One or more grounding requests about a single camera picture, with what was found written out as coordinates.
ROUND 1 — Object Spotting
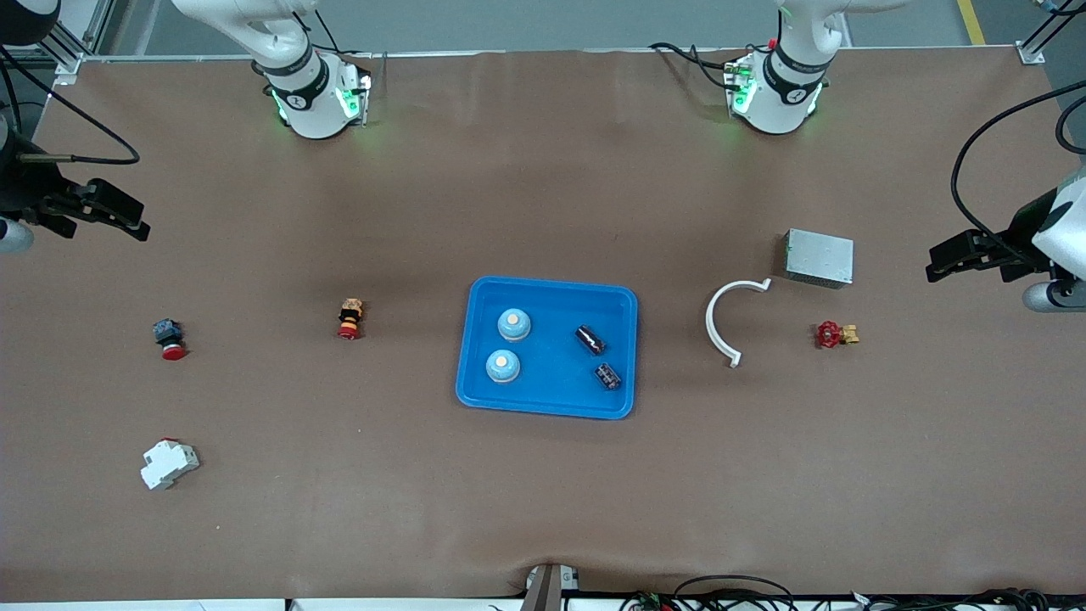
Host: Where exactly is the red-handled brass valve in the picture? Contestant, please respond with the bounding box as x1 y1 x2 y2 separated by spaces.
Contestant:
815 320 860 350

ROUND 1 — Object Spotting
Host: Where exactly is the white curved plastic clamp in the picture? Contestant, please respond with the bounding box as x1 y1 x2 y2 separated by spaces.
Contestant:
705 278 773 368

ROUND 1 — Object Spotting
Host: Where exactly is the grey metal power supply box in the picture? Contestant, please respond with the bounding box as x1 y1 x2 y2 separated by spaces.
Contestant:
783 228 854 290

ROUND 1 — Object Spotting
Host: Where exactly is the brown camera stand post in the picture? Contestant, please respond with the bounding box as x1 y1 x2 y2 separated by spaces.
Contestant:
519 563 563 611

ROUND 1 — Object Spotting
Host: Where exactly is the black arm base cable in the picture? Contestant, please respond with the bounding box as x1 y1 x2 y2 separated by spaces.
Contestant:
649 41 739 90

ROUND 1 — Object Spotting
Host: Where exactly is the aluminium frame post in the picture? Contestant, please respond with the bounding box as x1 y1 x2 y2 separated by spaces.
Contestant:
30 0 115 86
1016 0 1086 66

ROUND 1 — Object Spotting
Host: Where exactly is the blue plastic tray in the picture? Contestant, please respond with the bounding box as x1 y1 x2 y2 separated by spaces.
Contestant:
456 276 639 420

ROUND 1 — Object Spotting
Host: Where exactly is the white circuit breaker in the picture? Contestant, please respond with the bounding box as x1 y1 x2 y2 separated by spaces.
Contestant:
140 438 201 491

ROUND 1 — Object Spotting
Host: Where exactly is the black looped cable bundle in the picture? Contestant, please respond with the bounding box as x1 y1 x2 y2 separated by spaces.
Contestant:
624 575 796 611

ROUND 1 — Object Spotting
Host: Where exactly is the red mushroom button blue base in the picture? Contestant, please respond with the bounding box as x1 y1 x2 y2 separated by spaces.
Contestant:
153 318 188 362

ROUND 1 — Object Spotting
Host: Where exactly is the black floor cable bundle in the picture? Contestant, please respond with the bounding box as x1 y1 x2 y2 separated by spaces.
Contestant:
848 587 1053 611

